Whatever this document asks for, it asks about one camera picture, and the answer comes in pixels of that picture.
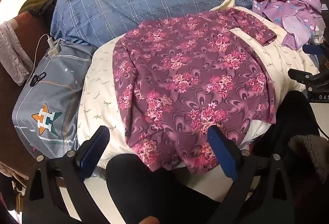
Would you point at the person's right forearm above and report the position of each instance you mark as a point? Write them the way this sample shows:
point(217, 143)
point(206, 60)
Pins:
point(311, 152)

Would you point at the blue plaid quilt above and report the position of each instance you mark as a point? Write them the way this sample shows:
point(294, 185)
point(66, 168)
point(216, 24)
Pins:
point(154, 0)

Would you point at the cream leaf-print pillow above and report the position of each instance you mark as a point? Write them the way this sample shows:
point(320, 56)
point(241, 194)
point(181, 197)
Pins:
point(100, 95)

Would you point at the grey star-print pillow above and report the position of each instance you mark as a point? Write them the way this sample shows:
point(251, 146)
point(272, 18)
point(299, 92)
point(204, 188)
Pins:
point(54, 95)

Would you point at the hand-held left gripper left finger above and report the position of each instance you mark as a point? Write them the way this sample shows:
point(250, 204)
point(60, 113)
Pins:
point(93, 149)

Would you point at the light grey cloth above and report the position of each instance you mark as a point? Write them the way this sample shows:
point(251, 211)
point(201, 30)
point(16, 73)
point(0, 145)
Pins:
point(12, 51)

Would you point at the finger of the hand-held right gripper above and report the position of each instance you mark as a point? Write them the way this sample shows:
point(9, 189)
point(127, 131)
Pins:
point(314, 49)
point(303, 76)

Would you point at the dark green cloth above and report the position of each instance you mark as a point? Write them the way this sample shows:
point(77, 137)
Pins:
point(38, 2)

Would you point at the purple pink floral shirt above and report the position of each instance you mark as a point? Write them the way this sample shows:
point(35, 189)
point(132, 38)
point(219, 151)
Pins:
point(185, 80)

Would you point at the lilac floral garment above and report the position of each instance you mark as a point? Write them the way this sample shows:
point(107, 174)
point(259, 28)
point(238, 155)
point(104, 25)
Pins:
point(295, 15)

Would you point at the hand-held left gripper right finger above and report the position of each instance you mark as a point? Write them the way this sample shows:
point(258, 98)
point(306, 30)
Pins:
point(221, 152)

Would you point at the beige cloth pile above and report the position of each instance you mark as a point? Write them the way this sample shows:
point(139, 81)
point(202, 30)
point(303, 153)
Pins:
point(12, 182)

